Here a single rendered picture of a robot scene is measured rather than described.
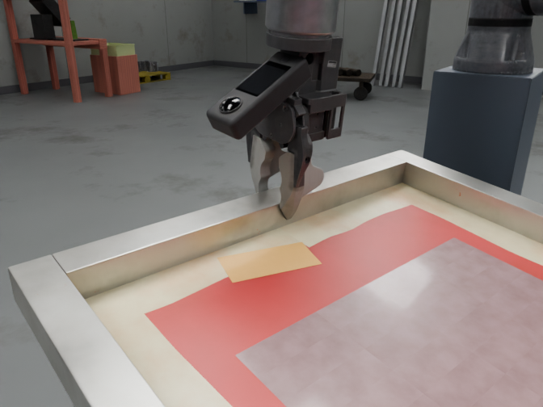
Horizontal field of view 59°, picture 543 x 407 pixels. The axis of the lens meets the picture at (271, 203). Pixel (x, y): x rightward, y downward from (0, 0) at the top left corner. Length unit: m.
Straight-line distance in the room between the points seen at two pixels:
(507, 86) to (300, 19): 0.59
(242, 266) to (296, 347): 0.13
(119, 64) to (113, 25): 2.07
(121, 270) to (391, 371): 0.26
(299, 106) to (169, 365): 0.29
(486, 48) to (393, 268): 0.60
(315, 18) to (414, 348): 0.32
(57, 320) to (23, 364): 1.84
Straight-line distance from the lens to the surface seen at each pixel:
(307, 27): 0.51
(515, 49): 1.07
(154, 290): 0.49
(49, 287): 0.45
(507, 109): 1.03
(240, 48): 11.50
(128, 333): 0.45
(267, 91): 0.50
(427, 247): 0.61
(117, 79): 8.20
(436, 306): 0.52
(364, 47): 9.84
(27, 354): 2.30
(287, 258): 0.54
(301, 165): 0.53
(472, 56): 1.06
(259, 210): 0.56
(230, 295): 0.48
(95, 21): 9.92
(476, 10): 1.08
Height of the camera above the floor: 1.32
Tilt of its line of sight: 22 degrees down
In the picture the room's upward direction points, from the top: straight up
